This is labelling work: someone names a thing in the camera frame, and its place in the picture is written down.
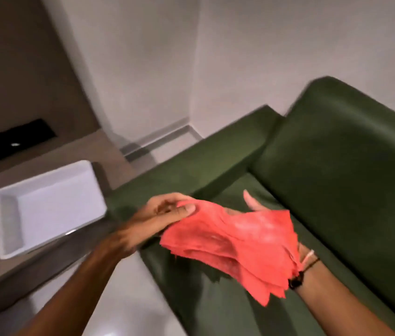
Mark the person's right hand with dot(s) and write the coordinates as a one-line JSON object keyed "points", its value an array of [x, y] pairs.
{"points": [[251, 202]]}

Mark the person's left hand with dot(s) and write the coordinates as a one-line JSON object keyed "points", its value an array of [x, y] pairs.
{"points": [[141, 223]]}

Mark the person's left thumb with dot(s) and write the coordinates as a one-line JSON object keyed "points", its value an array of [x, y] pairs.
{"points": [[174, 216]]}

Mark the person's right thumb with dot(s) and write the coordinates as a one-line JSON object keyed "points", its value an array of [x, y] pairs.
{"points": [[250, 201]]}

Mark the red cloth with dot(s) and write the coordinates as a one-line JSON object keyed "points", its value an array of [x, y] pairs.
{"points": [[239, 244]]}

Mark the person's right forearm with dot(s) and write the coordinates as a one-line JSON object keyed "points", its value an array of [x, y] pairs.
{"points": [[337, 304]]}

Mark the person's left forearm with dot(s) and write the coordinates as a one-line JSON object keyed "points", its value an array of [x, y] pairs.
{"points": [[75, 293]]}

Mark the green sofa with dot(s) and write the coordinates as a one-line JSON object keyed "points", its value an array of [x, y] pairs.
{"points": [[225, 304]]}

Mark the green sofa back cushion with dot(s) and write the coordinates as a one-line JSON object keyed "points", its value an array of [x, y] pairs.
{"points": [[351, 164]]}

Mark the white plastic tray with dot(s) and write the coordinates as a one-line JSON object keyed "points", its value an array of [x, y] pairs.
{"points": [[54, 209]]}

